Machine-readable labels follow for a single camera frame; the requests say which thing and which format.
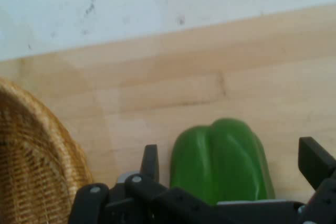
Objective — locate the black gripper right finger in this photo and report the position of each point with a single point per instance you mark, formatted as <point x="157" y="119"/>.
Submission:
<point x="315" y="161"/>

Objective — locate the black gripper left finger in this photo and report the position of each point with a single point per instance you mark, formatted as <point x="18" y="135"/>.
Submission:
<point x="147" y="200"/>

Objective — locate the green bell pepper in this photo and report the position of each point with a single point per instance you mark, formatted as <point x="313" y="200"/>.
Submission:
<point x="220" y="161"/>

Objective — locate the woven wicker basket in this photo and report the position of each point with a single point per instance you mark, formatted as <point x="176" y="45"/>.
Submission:
<point x="29" y="155"/>

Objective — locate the wooden cutting board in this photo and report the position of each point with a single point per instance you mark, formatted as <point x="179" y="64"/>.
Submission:
<point x="183" y="77"/>

